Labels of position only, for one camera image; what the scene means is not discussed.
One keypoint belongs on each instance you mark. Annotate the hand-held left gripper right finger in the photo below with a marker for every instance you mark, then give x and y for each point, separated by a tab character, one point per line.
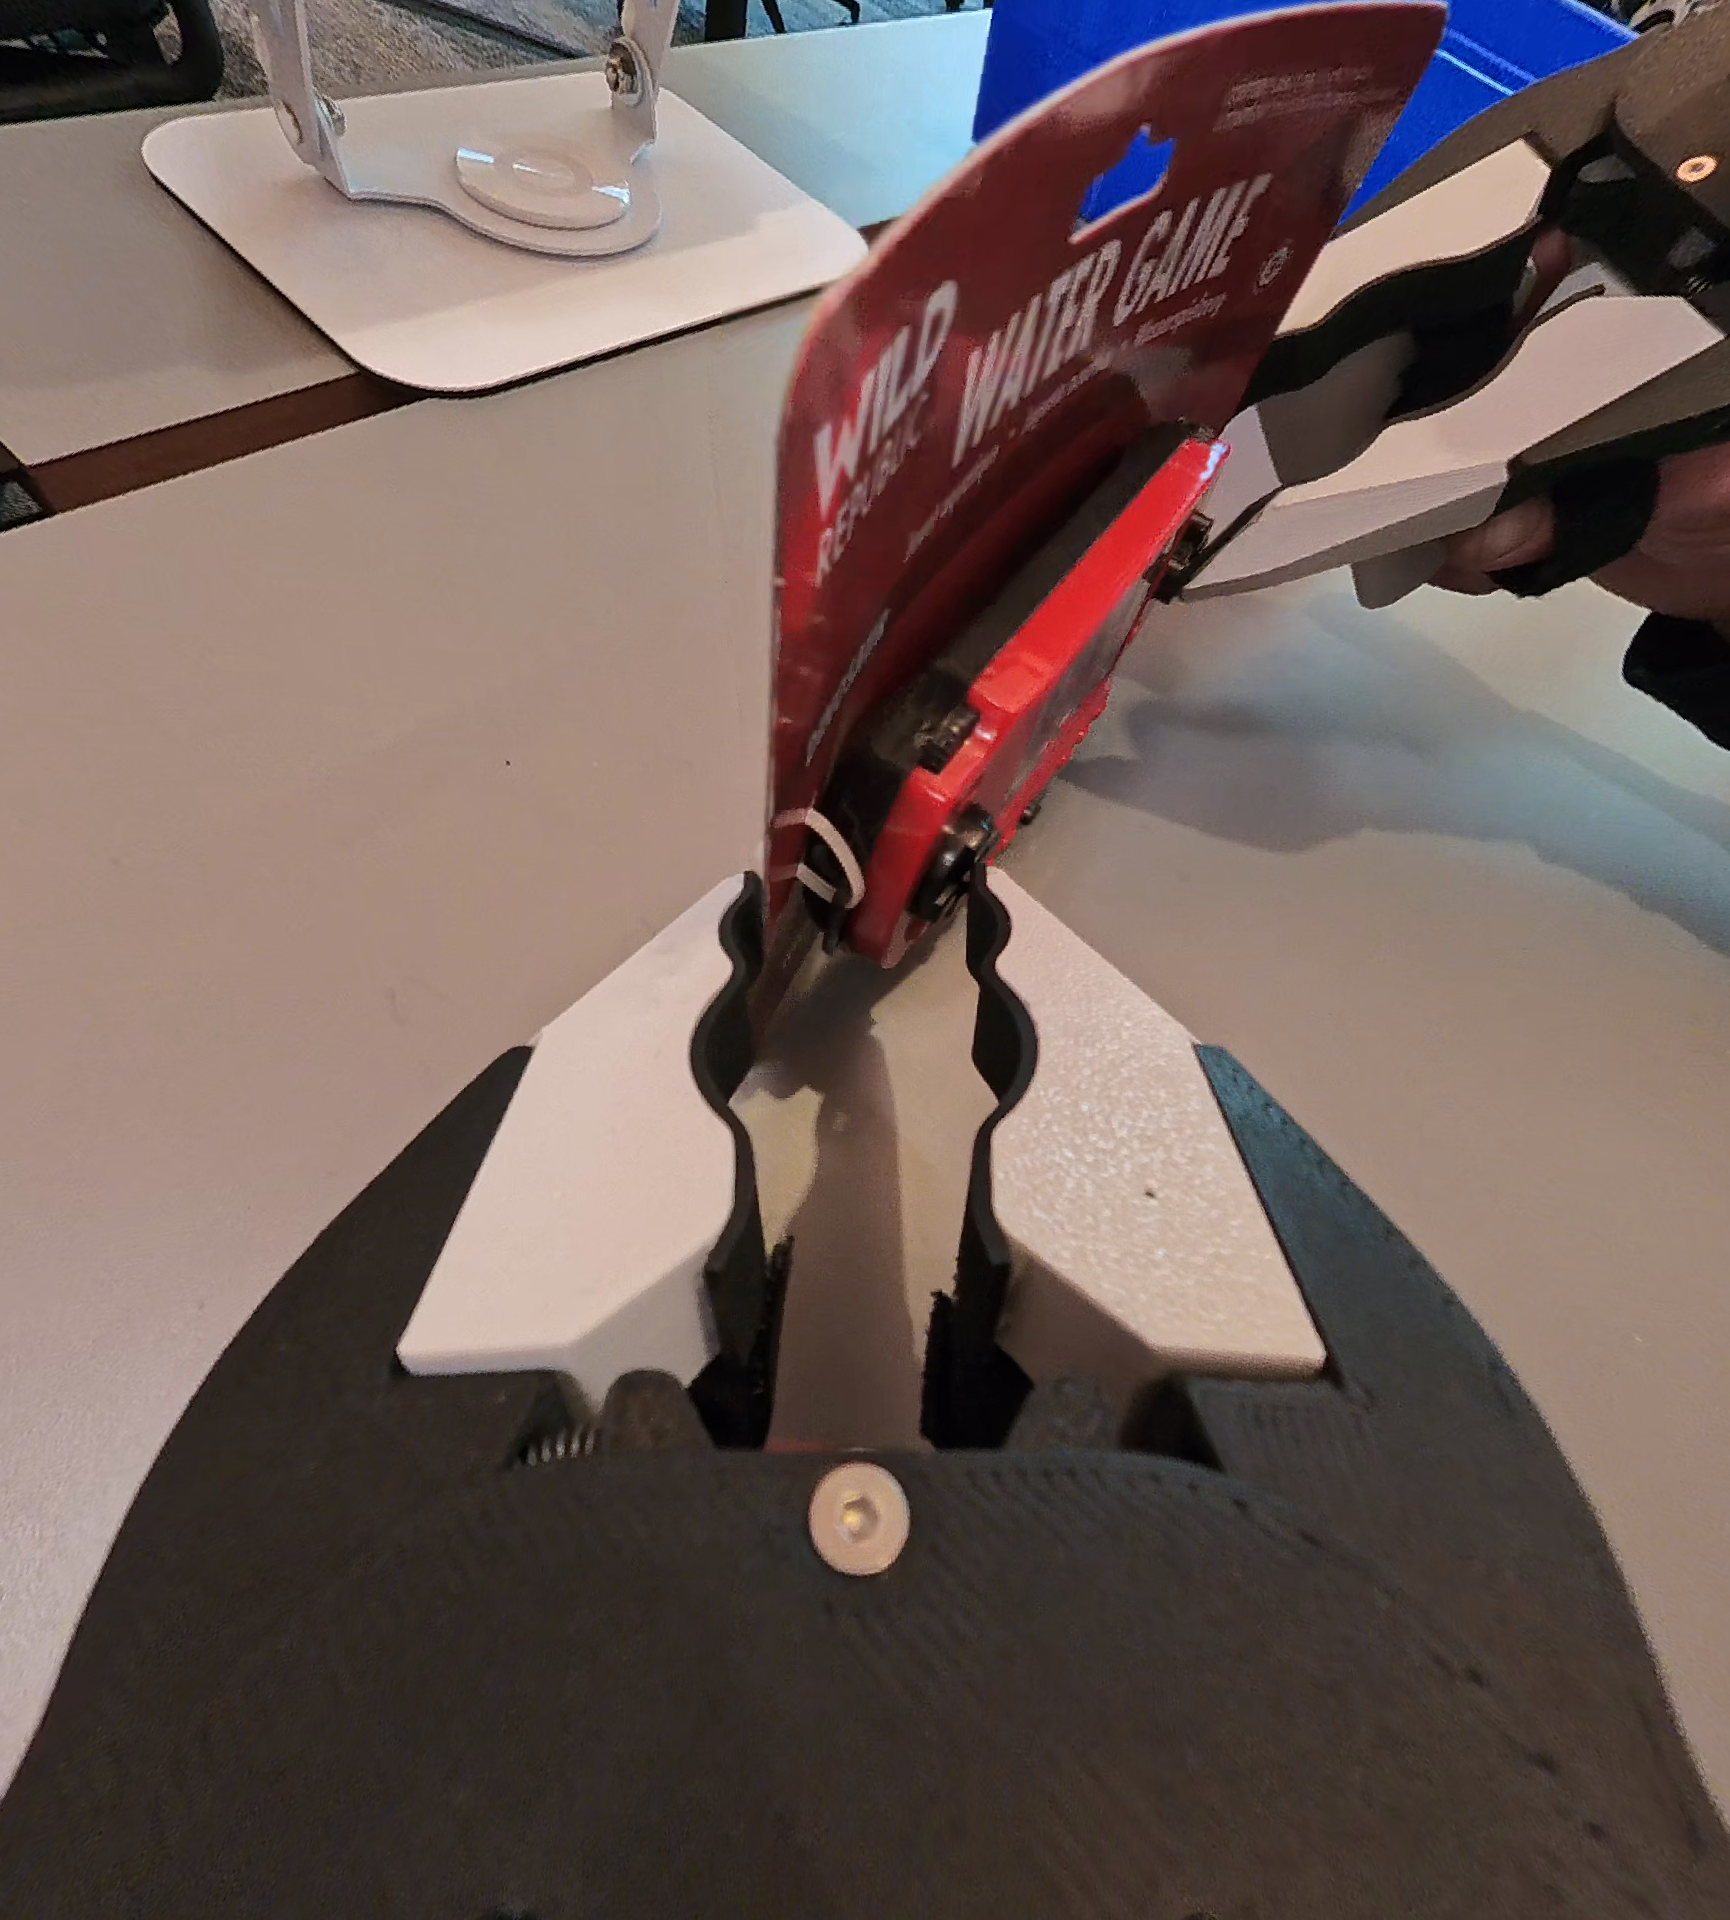
1150	1200

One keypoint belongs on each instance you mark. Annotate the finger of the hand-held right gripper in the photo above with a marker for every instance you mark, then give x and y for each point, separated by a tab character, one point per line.
1405	480
1435	224

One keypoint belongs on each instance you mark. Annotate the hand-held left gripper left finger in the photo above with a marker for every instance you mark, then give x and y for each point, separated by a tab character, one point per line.
581	1200

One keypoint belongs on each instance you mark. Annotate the red handheld toy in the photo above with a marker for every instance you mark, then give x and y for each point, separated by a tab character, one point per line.
954	375

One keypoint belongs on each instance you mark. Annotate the blue plastic bin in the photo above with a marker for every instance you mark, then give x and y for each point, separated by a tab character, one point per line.
1045	60

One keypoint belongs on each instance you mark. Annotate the black padded chair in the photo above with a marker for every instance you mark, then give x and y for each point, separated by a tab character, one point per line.
25	60

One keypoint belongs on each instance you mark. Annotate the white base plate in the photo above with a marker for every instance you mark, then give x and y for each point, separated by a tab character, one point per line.
354	285

